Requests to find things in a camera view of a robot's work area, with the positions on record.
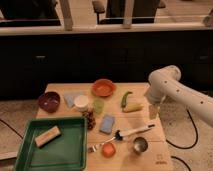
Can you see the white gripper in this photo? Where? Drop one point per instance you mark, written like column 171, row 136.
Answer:
column 154, row 97

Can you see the yellow banana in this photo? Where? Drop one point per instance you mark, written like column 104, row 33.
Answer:
column 132, row 107

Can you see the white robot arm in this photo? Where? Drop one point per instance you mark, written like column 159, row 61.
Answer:
column 165, row 82

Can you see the steel cup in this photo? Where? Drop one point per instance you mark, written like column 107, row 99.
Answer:
column 140, row 145

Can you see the green plastic cup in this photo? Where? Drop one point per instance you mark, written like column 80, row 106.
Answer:
column 98, row 105

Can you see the white paper cup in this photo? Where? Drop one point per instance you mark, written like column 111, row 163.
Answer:
column 81, row 102

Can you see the green chili pepper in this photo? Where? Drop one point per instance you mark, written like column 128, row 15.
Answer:
column 124, row 99

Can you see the blue sponge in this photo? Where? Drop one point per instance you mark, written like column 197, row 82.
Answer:
column 107, row 124

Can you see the orange bowl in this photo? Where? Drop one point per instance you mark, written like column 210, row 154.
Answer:
column 103, row 87

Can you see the orange fruit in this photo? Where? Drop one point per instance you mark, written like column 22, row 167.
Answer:
column 108, row 150

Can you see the bunch of dark grapes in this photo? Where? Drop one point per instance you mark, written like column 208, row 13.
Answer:
column 91, row 122

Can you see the metal fork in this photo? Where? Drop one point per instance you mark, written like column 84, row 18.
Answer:
column 95, row 147

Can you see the light blue cloth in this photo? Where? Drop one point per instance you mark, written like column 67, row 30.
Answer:
column 69, row 98

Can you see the black office chair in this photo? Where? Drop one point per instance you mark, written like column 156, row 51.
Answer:
column 127, row 11

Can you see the dark red bowl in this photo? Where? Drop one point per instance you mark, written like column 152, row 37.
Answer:
column 49, row 101

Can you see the green plastic tray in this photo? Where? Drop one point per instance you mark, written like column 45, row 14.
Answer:
column 66, row 152

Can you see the wooden block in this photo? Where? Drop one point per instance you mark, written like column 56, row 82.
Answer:
column 47, row 136

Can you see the white handled brush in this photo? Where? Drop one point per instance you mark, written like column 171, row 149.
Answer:
column 119, row 135

